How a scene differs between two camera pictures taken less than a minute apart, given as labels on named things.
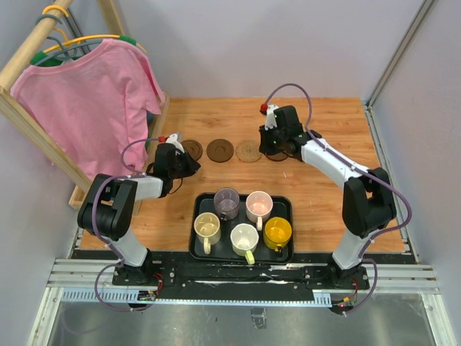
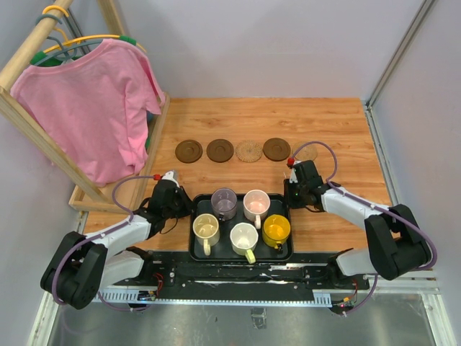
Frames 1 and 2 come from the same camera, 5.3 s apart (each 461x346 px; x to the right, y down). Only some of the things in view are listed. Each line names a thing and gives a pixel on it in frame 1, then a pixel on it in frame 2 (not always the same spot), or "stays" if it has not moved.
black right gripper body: (272, 140) -> (294, 194)
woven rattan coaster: (248, 151) stays
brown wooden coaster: (220, 151) stays
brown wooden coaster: (194, 148) stays
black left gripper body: (184, 166) -> (180, 207)
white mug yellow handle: (244, 238) stays
